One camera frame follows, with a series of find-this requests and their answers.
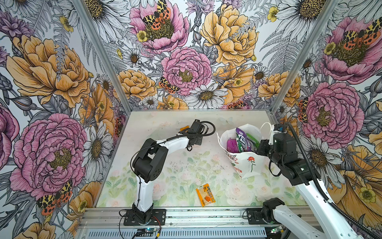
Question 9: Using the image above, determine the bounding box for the green chips bag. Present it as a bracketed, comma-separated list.
[247, 133, 260, 148]

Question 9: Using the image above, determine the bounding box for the purple snack packet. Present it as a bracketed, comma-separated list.
[236, 127, 252, 152]

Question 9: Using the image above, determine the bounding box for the magenta snack bag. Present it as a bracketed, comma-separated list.
[226, 139, 240, 153]

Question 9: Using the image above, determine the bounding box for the white floral paper bag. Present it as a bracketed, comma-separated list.
[217, 124, 269, 178]

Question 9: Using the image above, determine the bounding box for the narrow orange snack packet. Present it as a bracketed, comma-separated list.
[196, 183, 216, 207]

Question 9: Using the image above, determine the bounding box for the green white snack packet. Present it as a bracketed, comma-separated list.
[236, 136, 244, 153]

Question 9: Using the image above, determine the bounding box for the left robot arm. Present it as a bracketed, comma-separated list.
[130, 119, 216, 221]

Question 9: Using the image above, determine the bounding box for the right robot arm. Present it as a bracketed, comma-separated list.
[257, 130, 380, 239]

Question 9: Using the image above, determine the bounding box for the small orange snack packet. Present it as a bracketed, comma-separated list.
[180, 125, 190, 133]

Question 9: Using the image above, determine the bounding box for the green circuit board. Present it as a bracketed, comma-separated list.
[136, 228, 162, 237]

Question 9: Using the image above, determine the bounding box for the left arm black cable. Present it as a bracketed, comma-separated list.
[118, 120, 216, 219]

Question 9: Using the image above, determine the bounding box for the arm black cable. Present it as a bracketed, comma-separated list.
[118, 120, 216, 219]
[283, 121, 382, 239]

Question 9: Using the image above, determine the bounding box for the right aluminium frame post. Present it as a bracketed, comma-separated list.
[270, 0, 340, 113]

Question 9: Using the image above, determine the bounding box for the aluminium frame post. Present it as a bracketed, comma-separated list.
[270, 0, 340, 113]
[73, 1, 132, 116]

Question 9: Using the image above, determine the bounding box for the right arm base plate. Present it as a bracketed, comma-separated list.
[244, 208, 268, 225]

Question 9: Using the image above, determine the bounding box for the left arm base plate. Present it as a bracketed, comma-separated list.
[123, 209, 167, 226]

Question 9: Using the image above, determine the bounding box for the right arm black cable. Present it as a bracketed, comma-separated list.
[283, 121, 382, 239]

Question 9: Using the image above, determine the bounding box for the aluminium front rail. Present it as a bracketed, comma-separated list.
[75, 206, 323, 239]

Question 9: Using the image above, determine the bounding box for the left aluminium frame post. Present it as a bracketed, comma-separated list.
[73, 1, 132, 116]

